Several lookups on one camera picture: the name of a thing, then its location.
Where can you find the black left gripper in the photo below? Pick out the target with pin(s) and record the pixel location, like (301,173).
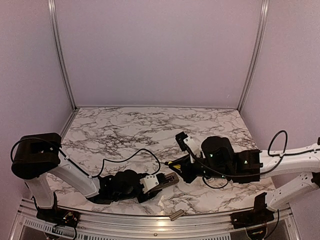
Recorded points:
(149,196)

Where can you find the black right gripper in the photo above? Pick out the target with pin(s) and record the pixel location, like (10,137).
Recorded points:
(186,174)

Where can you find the yellow handled screwdriver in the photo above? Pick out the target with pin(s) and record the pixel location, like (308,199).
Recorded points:
(171,164)

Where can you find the white remote control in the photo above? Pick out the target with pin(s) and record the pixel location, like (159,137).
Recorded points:
(170,180)

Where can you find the grey battery compartment cover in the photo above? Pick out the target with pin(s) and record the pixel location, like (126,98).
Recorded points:
(174,216)

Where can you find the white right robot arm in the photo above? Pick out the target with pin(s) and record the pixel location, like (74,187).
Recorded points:
(304,161)

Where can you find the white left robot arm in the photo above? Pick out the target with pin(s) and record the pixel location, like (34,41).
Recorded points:
(35,156)

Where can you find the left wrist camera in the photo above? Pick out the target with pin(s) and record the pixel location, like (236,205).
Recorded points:
(149,182)

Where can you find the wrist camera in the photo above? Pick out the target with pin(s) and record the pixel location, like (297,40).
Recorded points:
(149,182)
(187,143)

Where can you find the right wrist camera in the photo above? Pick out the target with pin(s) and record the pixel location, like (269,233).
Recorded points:
(187,143)

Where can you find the aluminium front table rail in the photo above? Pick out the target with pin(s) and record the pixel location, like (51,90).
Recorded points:
(111,226)

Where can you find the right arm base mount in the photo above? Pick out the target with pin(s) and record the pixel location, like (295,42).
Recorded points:
(258,215)

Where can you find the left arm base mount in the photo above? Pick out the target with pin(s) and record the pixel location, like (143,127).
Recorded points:
(56,215)

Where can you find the right aluminium corner post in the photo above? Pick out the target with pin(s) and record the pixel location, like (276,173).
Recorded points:
(261,28)

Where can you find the aluminium corner post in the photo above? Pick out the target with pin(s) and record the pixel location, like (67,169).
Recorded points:
(261,28)
(60,55)

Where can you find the left aluminium corner post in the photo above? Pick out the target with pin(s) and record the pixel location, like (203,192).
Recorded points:
(60,55)

